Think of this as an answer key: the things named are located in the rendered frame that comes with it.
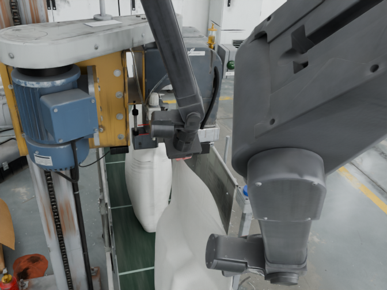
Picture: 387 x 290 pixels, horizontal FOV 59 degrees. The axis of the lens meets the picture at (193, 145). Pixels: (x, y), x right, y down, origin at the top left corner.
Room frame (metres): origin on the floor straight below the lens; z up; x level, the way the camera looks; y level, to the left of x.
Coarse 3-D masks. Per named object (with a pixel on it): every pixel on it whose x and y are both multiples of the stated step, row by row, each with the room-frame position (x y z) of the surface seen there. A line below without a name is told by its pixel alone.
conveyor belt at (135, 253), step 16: (112, 160) 1.78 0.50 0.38; (112, 176) 1.61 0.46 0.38; (112, 192) 1.46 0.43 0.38; (112, 208) 1.33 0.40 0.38; (128, 208) 1.34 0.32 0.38; (128, 224) 1.23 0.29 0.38; (128, 240) 1.13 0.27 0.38; (144, 240) 1.13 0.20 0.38; (128, 256) 1.03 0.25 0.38; (144, 256) 1.04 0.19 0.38; (128, 272) 0.95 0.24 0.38; (144, 272) 0.95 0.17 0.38; (128, 288) 0.87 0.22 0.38; (144, 288) 0.88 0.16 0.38
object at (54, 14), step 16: (48, 0) 3.37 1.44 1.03; (64, 0) 3.44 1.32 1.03; (80, 0) 3.48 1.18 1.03; (96, 0) 3.53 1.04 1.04; (112, 0) 3.58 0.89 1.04; (128, 0) 3.62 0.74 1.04; (176, 0) 3.78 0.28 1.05; (48, 16) 3.38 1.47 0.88; (64, 16) 3.43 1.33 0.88; (80, 16) 3.48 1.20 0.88; (128, 64) 3.62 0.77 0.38; (0, 80) 3.22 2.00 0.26
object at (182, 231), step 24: (192, 192) 0.78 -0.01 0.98; (168, 216) 0.83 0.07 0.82; (192, 216) 0.68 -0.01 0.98; (216, 216) 0.64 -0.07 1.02; (168, 240) 0.73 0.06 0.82; (192, 240) 0.67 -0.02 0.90; (168, 264) 0.67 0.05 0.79; (192, 264) 0.64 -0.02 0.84; (168, 288) 0.64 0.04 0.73; (192, 288) 0.57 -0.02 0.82; (216, 288) 0.56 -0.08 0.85
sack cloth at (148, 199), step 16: (160, 144) 1.19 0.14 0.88; (128, 160) 1.27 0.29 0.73; (144, 160) 1.20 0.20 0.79; (160, 160) 1.22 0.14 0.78; (128, 176) 1.27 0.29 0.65; (144, 176) 1.21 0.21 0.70; (160, 176) 1.23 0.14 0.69; (128, 192) 1.28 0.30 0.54; (144, 192) 1.21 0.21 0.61; (160, 192) 1.24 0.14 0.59; (144, 208) 1.20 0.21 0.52; (160, 208) 1.24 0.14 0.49; (144, 224) 1.20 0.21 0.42
